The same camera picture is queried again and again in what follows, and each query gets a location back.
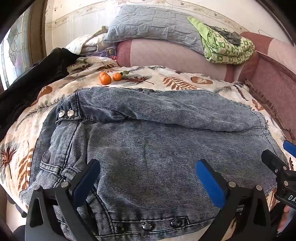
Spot pink padded bed rail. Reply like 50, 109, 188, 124
239, 31, 296, 139

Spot patterned glass window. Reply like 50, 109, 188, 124
0, 11, 35, 88

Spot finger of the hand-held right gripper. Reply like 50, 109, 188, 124
283, 140, 296, 159
261, 149, 290, 178

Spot purple packet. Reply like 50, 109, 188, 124
97, 47, 117, 58

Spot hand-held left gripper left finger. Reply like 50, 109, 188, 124
25, 159, 101, 241

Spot pink bolster cushion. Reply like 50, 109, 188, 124
116, 38, 259, 82

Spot person's right hand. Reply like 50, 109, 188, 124
277, 205, 291, 232

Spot blue denim pants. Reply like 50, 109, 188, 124
19, 87, 289, 241

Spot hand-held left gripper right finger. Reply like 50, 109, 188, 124
196, 159, 274, 241

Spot grey quilted pillow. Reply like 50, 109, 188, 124
104, 5, 208, 56

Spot orange tangerine with leaf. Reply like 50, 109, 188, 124
112, 71, 130, 81

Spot green patterned folded blanket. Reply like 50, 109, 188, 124
187, 16, 256, 65

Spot leaf print blanket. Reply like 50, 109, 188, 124
0, 56, 296, 241

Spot black garment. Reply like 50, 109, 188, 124
0, 47, 81, 142

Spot dark grey cloth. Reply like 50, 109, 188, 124
205, 23, 242, 45

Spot white crumpled cloth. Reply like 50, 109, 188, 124
66, 25, 118, 56

